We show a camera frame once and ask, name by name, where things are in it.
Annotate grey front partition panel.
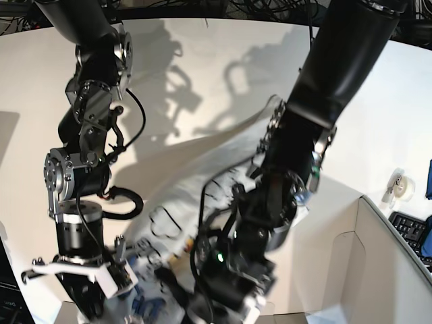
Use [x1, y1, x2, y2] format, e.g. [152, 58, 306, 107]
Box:
[54, 301, 87, 324]

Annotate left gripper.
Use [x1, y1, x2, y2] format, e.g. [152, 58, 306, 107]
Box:
[184, 251, 276, 323]

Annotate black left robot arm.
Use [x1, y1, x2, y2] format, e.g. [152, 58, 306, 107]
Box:
[183, 1, 407, 323]

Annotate clear tape dispenser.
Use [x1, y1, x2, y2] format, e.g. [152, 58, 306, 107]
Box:
[381, 168, 415, 206]

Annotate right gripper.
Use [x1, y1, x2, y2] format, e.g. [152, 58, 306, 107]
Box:
[21, 236, 128, 321]

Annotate grey right partition panel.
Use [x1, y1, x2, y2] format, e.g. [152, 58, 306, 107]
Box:
[266, 197, 431, 323]

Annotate grey partition panel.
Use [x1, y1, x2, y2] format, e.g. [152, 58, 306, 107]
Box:
[266, 197, 431, 323]
[54, 301, 87, 324]

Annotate white printed t-shirt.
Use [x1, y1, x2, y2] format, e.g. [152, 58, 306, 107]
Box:
[95, 96, 283, 323]

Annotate black computer keyboard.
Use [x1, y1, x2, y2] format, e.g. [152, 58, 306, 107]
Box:
[389, 211, 427, 253]

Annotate blue clothed person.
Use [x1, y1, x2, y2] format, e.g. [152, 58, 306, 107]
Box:
[416, 161, 432, 273]

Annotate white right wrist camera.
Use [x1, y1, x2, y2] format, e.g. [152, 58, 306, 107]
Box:
[94, 261, 138, 299]

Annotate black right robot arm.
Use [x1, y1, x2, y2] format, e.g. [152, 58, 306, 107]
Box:
[22, 1, 143, 321]

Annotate black background cables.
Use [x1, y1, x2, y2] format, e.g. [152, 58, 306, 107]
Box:
[0, 0, 432, 45]

